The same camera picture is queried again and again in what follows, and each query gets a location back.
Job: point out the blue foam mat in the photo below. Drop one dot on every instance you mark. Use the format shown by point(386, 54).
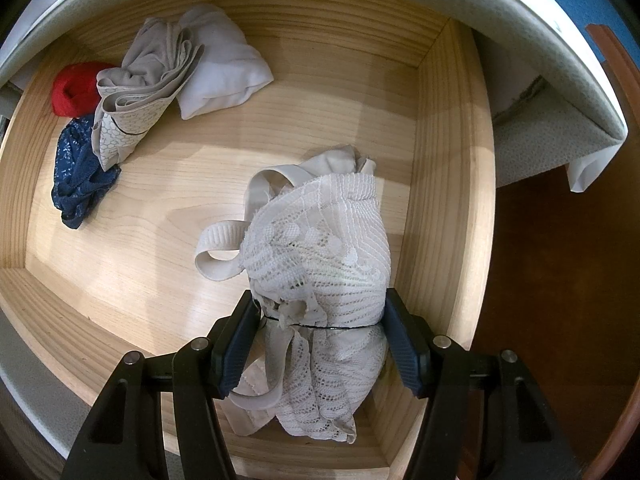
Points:
point(582, 5)

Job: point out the navy lace underwear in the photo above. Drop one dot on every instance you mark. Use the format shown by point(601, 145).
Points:
point(75, 180)

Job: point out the wooden drawer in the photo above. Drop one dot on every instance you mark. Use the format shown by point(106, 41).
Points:
point(175, 210)

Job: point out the red underwear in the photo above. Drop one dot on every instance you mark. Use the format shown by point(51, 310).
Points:
point(75, 90)

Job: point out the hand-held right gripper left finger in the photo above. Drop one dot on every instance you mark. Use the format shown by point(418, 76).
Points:
point(237, 345)

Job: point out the white lace bra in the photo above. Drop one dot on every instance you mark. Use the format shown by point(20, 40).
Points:
point(315, 260)

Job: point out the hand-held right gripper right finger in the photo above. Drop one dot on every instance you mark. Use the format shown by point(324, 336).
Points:
point(400, 340)

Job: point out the beige honeycomb print underwear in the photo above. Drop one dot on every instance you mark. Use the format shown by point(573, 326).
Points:
point(130, 110)

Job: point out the brown wooden frame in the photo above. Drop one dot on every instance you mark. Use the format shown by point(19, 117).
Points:
point(607, 47)

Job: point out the white sock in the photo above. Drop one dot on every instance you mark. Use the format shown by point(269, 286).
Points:
point(220, 75)

